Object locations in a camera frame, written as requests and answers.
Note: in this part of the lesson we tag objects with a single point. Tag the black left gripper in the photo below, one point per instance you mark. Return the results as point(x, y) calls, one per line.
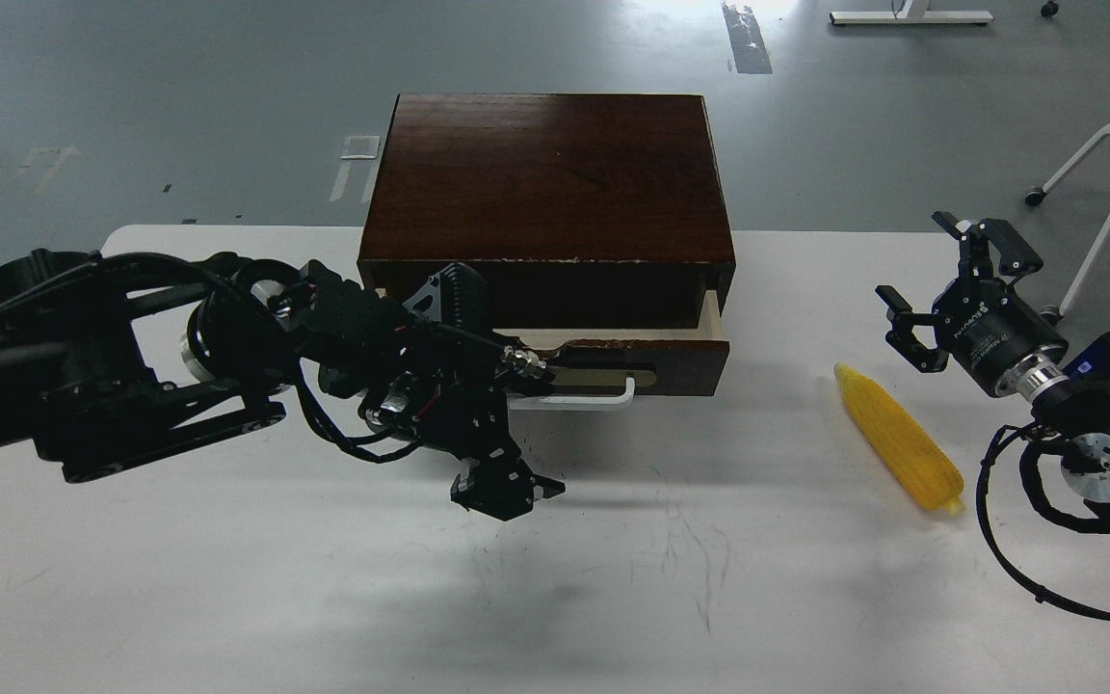
point(448, 392)

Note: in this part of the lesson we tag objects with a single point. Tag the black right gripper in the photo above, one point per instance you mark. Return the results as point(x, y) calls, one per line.
point(979, 319)

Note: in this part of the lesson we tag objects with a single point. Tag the wooden drawer with white handle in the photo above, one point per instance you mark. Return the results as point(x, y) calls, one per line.
point(603, 369)

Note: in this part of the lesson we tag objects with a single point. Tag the yellow corn cob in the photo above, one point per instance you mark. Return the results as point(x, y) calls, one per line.
point(920, 467)

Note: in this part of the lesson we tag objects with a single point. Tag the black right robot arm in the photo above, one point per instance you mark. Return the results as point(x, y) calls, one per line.
point(1065, 466)

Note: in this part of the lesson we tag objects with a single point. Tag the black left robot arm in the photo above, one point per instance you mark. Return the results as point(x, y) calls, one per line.
point(108, 363)

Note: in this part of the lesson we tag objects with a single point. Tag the white table base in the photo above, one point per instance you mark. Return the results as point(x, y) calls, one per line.
point(910, 13)

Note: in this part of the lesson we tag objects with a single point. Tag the dark wooden cabinet box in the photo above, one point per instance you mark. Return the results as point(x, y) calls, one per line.
point(580, 210)

